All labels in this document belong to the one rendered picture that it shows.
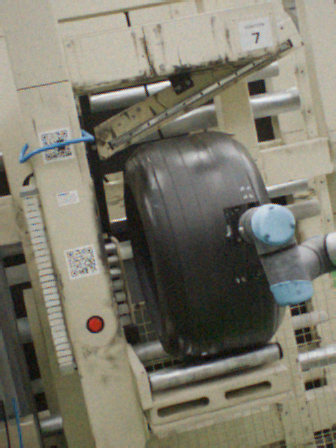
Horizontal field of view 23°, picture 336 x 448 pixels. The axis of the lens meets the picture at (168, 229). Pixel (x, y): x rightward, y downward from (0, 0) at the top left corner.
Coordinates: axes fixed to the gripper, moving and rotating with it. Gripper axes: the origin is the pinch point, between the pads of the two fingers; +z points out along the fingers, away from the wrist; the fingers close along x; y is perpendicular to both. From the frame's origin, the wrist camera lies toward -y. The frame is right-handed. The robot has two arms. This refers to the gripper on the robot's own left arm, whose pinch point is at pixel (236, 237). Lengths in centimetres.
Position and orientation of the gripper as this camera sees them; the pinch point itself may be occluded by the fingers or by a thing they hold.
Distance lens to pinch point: 189.5
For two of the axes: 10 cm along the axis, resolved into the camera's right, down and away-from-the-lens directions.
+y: -2.2, -9.8, -0.1
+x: -9.7, 2.1, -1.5
